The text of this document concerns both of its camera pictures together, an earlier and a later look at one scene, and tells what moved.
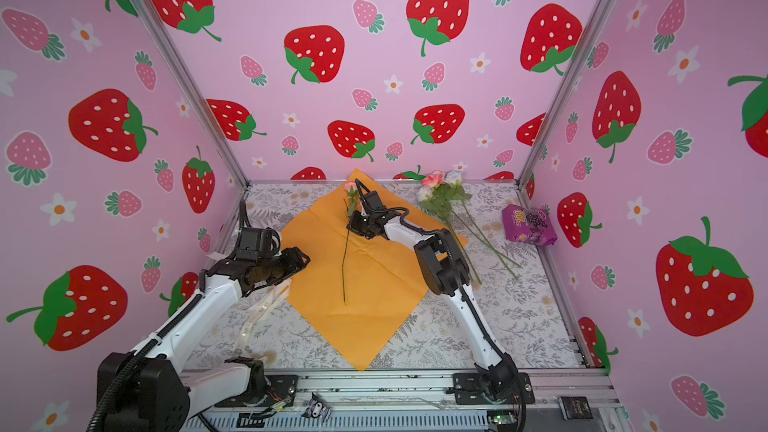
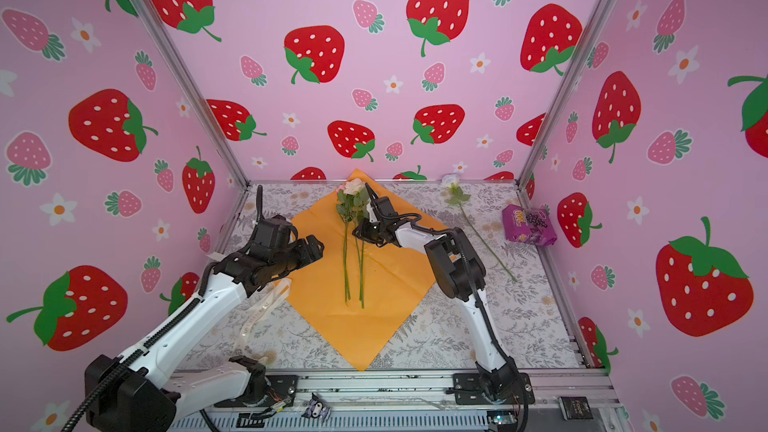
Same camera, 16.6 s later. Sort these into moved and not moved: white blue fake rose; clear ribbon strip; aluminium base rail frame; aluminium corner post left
Moved: white blue fake rose
Not moved: aluminium corner post left; aluminium base rail frame; clear ribbon strip
